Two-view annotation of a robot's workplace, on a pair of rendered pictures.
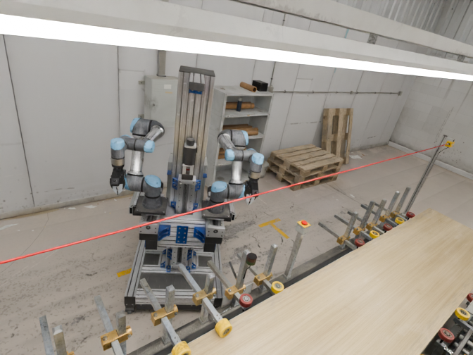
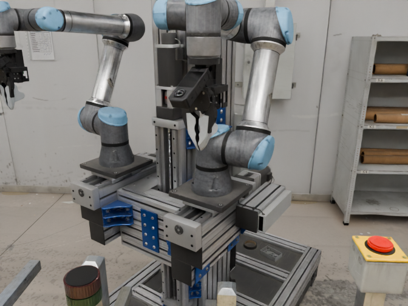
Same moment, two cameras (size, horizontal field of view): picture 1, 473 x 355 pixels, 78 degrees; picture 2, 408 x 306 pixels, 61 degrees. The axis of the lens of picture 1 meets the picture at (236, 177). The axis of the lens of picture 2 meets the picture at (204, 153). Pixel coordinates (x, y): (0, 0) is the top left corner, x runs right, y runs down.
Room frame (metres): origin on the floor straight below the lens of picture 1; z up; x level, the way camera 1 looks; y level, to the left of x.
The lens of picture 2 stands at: (1.16, -0.68, 1.57)
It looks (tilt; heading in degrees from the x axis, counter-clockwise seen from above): 19 degrees down; 45
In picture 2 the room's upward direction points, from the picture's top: straight up
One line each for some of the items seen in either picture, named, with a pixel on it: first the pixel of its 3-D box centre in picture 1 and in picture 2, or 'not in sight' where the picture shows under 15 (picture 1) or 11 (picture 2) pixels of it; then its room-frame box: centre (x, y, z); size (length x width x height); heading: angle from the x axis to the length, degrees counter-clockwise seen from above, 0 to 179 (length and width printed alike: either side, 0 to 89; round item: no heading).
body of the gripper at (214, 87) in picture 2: (252, 184); (205, 84); (1.72, -0.11, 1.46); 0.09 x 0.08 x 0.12; 11
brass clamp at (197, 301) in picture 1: (204, 295); not in sight; (1.21, 0.06, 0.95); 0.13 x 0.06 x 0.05; 132
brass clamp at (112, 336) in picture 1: (116, 337); not in sight; (0.88, 0.43, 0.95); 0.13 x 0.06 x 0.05; 132
